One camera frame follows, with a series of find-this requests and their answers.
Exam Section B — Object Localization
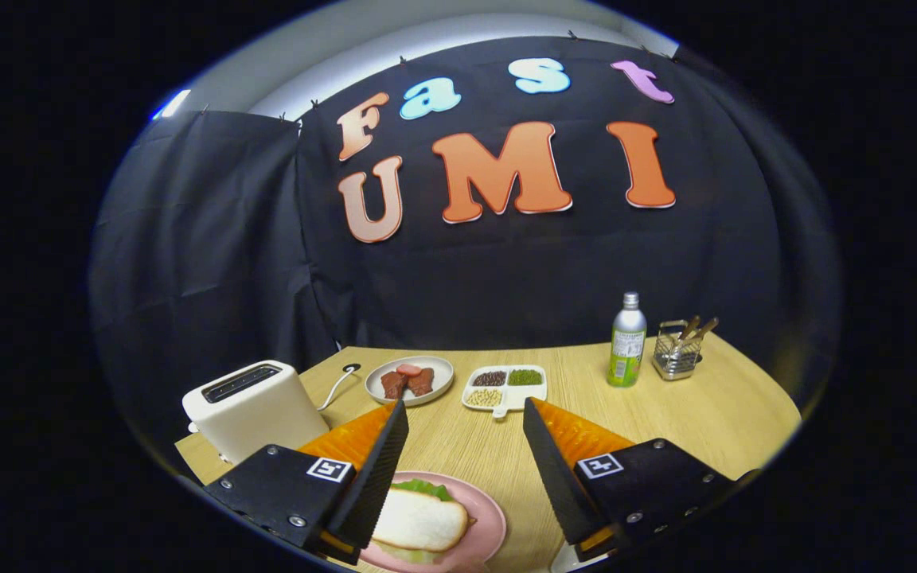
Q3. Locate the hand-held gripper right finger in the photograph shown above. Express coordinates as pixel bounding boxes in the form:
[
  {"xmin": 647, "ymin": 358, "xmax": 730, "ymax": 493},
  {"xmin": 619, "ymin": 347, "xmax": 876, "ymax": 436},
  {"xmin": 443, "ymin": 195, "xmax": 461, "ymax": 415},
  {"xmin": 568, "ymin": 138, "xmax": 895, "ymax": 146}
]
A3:
[{"xmin": 522, "ymin": 397, "xmax": 750, "ymax": 563}]

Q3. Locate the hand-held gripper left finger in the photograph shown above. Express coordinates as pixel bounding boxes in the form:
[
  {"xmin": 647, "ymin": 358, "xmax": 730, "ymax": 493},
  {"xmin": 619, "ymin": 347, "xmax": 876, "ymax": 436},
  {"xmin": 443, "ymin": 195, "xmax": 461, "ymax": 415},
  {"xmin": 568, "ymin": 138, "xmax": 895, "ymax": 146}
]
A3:
[{"xmin": 204, "ymin": 400, "xmax": 411, "ymax": 566}]

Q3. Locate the green lettuce leaf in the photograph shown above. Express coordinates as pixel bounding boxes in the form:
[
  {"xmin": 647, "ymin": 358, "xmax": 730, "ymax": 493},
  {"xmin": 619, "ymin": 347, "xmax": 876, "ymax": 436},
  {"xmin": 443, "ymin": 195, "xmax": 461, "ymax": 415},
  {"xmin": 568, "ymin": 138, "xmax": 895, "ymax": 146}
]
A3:
[{"xmin": 389, "ymin": 477, "xmax": 455, "ymax": 503}]

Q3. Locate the toasted bread slice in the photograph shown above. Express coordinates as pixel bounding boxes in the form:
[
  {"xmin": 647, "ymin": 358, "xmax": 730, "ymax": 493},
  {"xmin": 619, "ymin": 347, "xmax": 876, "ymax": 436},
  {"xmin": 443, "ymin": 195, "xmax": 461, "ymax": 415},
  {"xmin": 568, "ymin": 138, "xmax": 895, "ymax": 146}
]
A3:
[{"xmin": 371, "ymin": 488, "xmax": 471, "ymax": 554}]

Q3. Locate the pink plate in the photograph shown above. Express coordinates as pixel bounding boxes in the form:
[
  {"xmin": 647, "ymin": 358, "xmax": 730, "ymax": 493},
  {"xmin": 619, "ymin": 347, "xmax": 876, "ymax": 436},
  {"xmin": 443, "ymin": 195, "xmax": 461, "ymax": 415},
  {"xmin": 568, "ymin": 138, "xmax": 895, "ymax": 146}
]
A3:
[{"xmin": 359, "ymin": 471, "xmax": 508, "ymax": 573}]

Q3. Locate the white rectangular plate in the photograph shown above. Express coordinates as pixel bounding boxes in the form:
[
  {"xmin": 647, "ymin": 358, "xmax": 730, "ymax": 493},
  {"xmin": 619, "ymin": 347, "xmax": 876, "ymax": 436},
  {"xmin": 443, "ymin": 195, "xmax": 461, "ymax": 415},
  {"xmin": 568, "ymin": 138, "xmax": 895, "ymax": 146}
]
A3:
[{"xmin": 550, "ymin": 541, "xmax": 611, "ymax": 573}]

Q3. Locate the white divided dish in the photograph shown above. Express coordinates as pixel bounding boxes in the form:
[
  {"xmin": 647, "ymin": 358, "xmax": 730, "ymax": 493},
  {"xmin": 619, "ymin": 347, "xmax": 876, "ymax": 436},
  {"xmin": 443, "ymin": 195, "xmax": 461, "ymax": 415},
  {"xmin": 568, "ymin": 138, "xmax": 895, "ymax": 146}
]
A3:
[{"xmin": 462, "ymin": 364, "xmax": 548, "ymax": 419}]

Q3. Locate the round white plate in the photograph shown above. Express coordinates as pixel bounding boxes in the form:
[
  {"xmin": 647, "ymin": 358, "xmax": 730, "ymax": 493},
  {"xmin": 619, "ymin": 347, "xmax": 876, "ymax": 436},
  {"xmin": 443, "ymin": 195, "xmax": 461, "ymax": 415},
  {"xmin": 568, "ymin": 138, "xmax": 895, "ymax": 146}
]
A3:
[{"xmin": 365, "ymin": 355, "xmax": 455, "ymax": 407}]

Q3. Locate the white toaster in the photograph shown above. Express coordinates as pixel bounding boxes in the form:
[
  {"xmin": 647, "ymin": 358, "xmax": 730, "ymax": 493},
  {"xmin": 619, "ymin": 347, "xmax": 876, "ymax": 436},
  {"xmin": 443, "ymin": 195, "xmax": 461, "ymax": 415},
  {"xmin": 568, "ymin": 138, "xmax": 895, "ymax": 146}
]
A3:
[{"xmin": 181, "ymin": 360, "xmax": 330, "ymax": 465}]

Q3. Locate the silver and green bottle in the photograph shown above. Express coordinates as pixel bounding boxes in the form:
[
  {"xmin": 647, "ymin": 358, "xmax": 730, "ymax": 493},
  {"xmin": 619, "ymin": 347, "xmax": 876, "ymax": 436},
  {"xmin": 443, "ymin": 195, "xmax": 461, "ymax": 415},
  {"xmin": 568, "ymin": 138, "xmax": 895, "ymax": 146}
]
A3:
[{"xmin": 607, "ymin": 291, "xmax": 648, "ymax": 388}]

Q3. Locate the black backdrop cloth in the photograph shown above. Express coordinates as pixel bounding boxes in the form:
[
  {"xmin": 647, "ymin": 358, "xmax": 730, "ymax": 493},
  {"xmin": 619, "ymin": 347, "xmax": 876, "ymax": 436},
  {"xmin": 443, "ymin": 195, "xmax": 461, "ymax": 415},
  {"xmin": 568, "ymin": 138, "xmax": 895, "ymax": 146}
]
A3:
[{"xmin": 88, "ymin": 36, "xmax": 845, "ymax": 478}]

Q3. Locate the white ceiling light strip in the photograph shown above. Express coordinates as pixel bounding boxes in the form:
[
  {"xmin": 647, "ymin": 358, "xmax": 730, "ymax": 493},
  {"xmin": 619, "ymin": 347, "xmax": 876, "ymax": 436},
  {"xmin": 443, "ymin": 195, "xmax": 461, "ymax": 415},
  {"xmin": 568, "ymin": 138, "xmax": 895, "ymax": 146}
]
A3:
[{"xmin": 158, "ymin": 89, "xmax": 192, "ymax": 120}]

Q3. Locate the white toaster cable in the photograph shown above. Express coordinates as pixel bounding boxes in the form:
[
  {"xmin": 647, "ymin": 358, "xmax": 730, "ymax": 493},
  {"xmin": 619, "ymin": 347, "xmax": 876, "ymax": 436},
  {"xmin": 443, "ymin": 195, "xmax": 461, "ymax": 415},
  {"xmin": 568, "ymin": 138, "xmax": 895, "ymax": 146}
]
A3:
[{"xmin": 317, "ymin": 368, "xmax": 357, "ymax": 411}]

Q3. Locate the metal wire cutlery holder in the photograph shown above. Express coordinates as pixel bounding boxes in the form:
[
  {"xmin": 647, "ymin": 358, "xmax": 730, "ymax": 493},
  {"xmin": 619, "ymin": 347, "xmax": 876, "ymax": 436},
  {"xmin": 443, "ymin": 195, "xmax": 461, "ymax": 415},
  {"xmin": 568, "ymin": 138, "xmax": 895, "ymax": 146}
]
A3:
[{"xmin": 652, "ymin": 319, "xmax": 704, "ymax": 381}]

